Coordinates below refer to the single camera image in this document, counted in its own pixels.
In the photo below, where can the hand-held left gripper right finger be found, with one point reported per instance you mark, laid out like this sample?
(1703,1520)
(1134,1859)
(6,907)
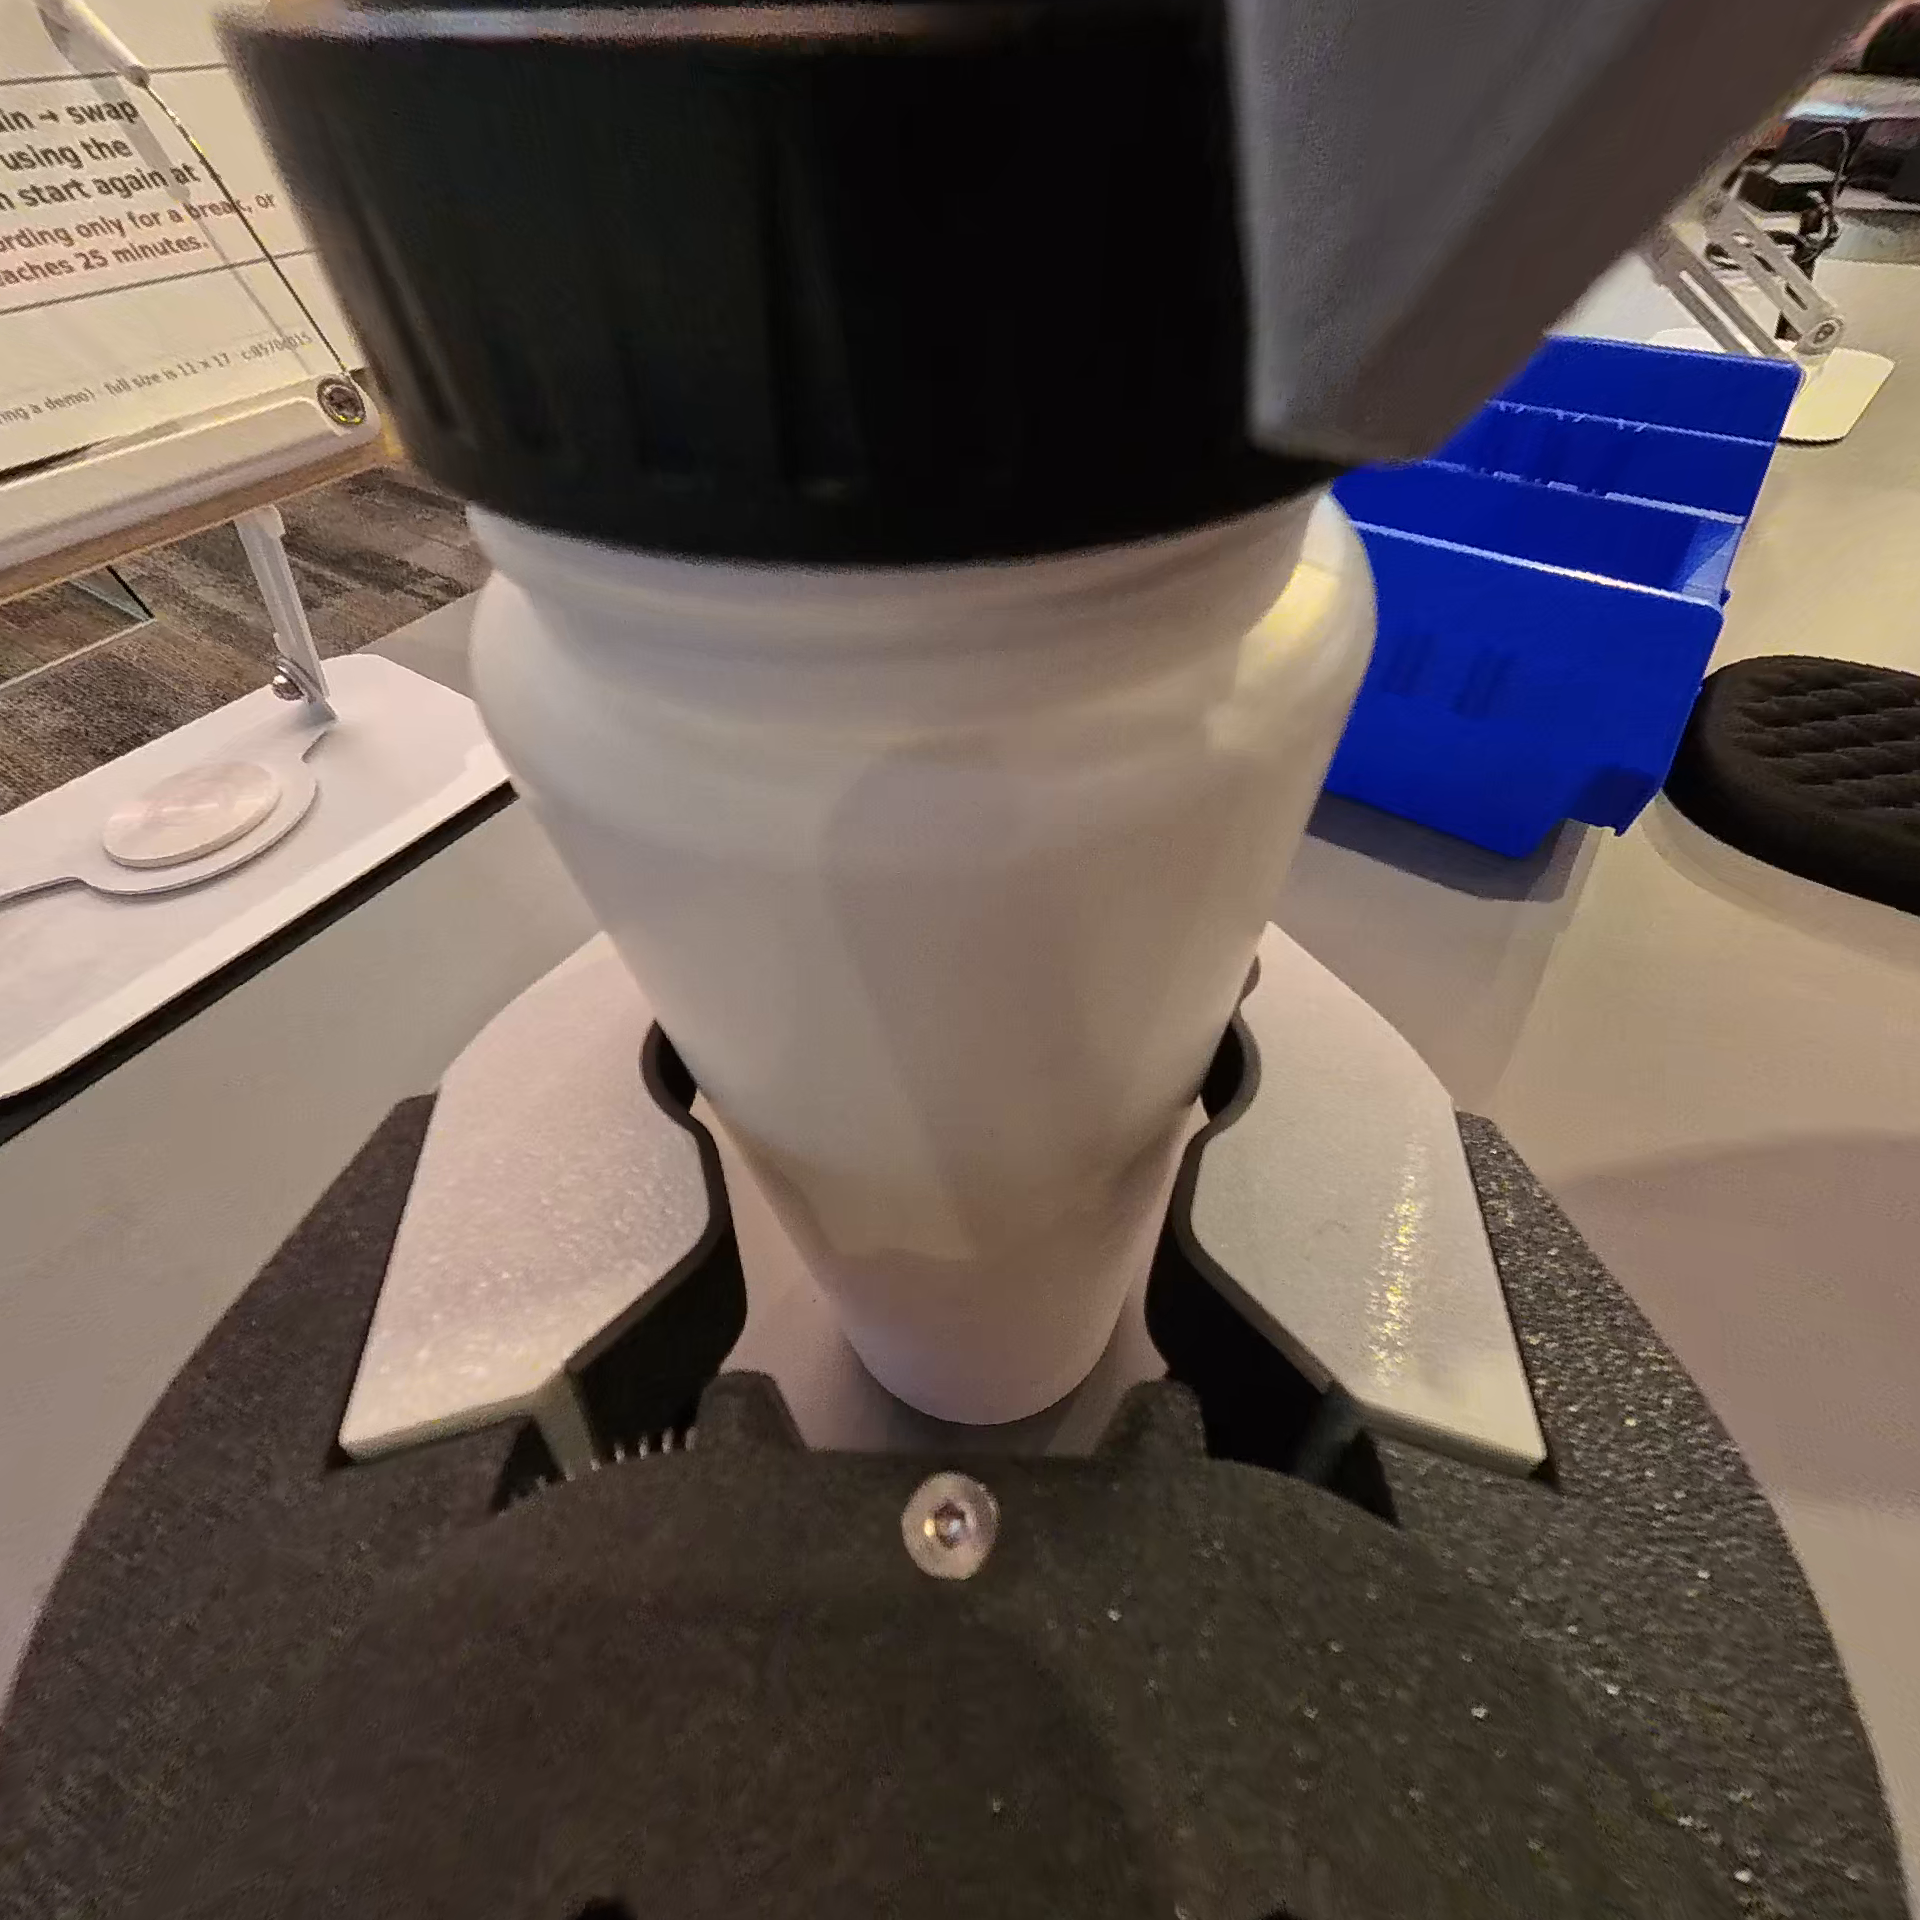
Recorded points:
(1350,1247)

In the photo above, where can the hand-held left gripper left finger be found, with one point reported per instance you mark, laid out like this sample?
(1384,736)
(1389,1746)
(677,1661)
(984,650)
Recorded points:
(525,1230)

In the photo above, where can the white sign stand base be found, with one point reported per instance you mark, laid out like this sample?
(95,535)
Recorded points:
(376,749)

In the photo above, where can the black bottle lid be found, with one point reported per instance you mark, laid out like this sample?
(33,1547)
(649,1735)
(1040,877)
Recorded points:
(749,256)

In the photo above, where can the white tilted stand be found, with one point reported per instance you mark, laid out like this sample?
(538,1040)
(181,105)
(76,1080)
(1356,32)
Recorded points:
(1837,394)

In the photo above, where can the white bottle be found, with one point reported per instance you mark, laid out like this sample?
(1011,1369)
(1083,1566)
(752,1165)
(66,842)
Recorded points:
(930,902)

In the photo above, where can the instruction sheet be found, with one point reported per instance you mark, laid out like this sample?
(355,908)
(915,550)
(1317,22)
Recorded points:
(120,225)

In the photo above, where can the blue plastic bin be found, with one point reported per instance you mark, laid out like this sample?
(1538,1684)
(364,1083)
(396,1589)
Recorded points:
(1532,644)

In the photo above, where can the black wrist rest pad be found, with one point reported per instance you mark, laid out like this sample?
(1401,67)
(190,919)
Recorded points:
(1816,767)

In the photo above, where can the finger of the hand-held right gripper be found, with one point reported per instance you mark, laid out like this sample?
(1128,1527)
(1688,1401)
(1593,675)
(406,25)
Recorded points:
(1470,181)

